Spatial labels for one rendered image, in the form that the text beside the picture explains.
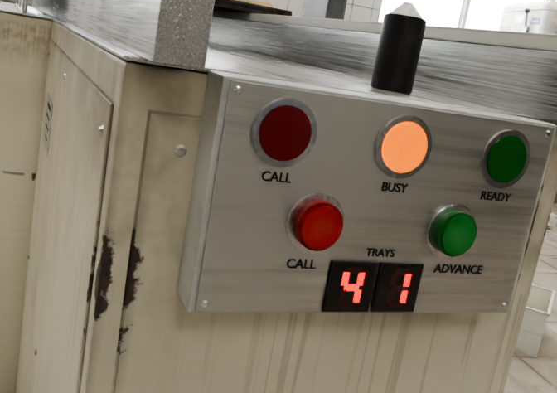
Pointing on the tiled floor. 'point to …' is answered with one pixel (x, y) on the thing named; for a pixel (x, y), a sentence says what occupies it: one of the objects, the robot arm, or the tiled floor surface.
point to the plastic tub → (535, 320)
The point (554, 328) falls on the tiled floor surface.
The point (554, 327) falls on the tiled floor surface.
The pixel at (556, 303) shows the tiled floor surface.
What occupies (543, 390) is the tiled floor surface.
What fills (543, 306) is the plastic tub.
